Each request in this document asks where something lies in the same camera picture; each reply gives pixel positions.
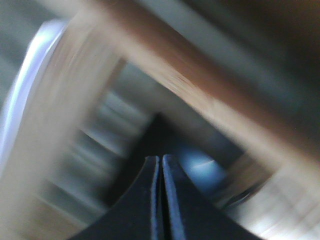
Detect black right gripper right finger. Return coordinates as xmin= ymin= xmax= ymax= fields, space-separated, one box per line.
xmin=162 ymin=154 xmax=259 ymax=240

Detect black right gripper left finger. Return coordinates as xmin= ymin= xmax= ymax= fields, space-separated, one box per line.
xmin=71 ymin=156 xmax=160 ymax=240

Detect white paper sheets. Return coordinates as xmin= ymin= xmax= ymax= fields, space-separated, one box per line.
xmin=0 ymin=19 xmax=68 ymax=171

